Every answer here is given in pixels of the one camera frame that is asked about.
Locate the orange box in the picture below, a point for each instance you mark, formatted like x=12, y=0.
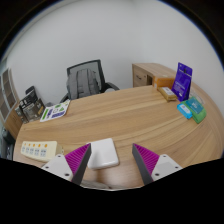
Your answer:
x=163, y=82

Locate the white sheet with coloured shapes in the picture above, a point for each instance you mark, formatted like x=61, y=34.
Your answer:
x=55, y=111

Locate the white charger block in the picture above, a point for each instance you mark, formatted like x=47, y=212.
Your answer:
x=103, y=153

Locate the small blue box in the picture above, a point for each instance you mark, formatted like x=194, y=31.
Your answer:
x=184, y=110

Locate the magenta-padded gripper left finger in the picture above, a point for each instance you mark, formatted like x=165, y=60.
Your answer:
x=58, y=165

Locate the small teal box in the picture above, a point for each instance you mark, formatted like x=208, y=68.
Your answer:
x=194, y=105

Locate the grey backpack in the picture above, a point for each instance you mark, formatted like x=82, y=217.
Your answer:
x=82, y=83

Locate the small tan box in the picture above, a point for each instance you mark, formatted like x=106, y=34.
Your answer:
x=167, y=93

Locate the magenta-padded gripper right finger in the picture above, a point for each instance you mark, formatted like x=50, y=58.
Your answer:
x=164, y=166

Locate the black sofa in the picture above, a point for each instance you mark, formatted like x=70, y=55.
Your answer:
x=6, y=146

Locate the black mesh office chair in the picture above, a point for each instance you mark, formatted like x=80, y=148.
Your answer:
x=96, y=66

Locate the wooden side desk with drawers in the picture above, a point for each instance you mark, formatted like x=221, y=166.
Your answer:
x=143, y=75

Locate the small green box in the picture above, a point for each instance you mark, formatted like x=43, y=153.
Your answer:
x=200, y=117

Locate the purple upright package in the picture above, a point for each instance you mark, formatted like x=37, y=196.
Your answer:
x=182, y=81

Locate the brown cardboard box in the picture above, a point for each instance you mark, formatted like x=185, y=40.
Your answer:
x=19, y=115

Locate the cream power strip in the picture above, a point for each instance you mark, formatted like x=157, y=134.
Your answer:
x=38, y=150

